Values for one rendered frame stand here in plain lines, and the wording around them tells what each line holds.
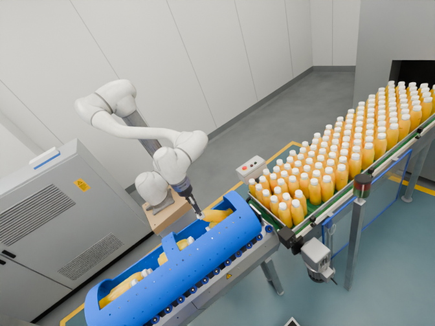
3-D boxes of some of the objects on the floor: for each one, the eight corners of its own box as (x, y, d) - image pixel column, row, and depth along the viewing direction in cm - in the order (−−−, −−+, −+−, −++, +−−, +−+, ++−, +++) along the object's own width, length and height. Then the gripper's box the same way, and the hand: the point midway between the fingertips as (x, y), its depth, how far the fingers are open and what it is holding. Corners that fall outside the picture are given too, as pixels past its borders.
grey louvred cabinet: (-3, 319, 253) (-170, 271, 168) (146, 213, 310) (77, 137, 225) (-20, 369, 211) (-253, 338, 127) (156, 235, 269) (76, 153, 184)
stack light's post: (344, 286, 162) (353, 201, 97) (347, 282, 162) (358, 196, 98) (348, 290, 158) (361, 206, 94) (352, 287, 159) (366, 200, 95)
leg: (275, 290, 175) (260, 257, 139) (280, 286, 176) (267, 252, 140) (279, 297, 171) (266, 264, 134) (285, 292, 172) (272, 259, 135)
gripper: (170, 182, 100) (189, 210, 114) (181, 200, 87) (201, 229, 101) (183, 173, 102) (200, 202, 115) (195, 190, 88) (213, 221, 102)
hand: (198, 211), depth 106 cm, fingers closed on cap, 4 cm apart
